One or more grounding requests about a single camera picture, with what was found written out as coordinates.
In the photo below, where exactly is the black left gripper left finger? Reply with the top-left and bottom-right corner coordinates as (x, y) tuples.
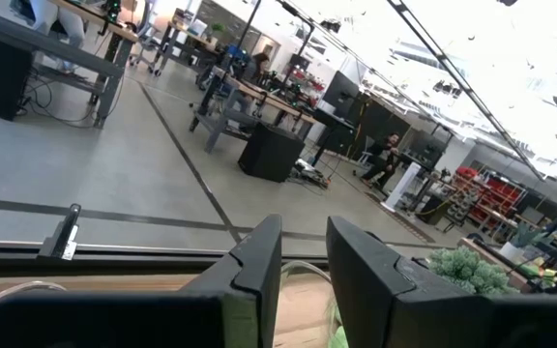
(181, 214), (283, 348)

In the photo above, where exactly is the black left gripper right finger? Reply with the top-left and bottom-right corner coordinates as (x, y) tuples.
(325, 216), (484, 348)

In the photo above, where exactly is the smooth green microfiber towel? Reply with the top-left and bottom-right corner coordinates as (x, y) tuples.
(326, 299), (352, 348)

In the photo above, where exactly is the clear plastic basket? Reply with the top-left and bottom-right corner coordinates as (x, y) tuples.
(0, 260), (336, 348)

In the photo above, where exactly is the green artificial potted plant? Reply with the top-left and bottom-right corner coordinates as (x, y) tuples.
(425, 246), (519, 296)

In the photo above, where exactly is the white tower fan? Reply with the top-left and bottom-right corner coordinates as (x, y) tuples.
(380, 161), (423, 214)

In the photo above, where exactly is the black cube cabinet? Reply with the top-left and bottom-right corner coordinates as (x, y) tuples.
(237, 122), (307, 184)

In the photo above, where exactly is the person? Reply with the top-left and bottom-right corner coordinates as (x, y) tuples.
(360, 132), (403, 189)
(251, 50), (270, 83)
(29, 0), (86, 73)

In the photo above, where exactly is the red parts shelf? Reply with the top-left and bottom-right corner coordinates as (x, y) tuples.
(445, 166), (526, 233)

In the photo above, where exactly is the small plant in white pot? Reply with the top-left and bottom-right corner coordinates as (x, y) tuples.
(498, 221), (550, 265)

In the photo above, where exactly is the wooden top workbench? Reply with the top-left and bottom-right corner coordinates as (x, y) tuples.
(189, 67), (318, 154)
(155, 9), (221, 76)

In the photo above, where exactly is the black computer monitor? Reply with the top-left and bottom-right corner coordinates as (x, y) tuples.
(321, 71), (361, 120)

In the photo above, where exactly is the black overhead beam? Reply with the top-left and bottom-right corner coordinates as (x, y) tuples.
(387, 0), (545, 183)

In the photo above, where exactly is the grey metal workbench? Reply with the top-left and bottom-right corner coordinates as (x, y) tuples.
(0, 0), (139, 130)

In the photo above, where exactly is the black aluminium table frame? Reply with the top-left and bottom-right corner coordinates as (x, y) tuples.
(0, 239), (331, 279)

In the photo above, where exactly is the black frame bracket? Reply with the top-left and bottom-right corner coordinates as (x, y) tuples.
(36, 202), (82, 262)

